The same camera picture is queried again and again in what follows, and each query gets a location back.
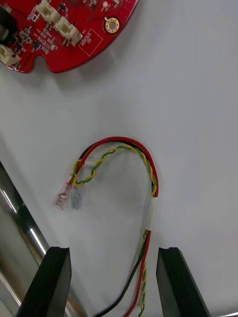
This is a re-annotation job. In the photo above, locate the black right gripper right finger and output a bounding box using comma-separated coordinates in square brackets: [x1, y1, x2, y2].
[156, 247, 212, 317]

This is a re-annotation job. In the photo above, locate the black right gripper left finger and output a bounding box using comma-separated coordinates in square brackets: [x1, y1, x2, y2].
[15, 246, 72, 317]

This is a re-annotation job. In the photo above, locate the steel tray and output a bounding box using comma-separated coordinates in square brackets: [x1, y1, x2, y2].
[0, 160, 82, 317]

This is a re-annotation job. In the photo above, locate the white sheet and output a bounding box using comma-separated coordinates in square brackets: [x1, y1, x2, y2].
[0, 0, 238, 317]

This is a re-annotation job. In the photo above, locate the round red circuit board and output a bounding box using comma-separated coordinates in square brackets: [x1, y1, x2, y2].
[0, 0, 140, 74]

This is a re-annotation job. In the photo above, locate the red black green-yellow wire harness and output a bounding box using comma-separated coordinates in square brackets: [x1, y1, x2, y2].
[52, 136, 160, 317]

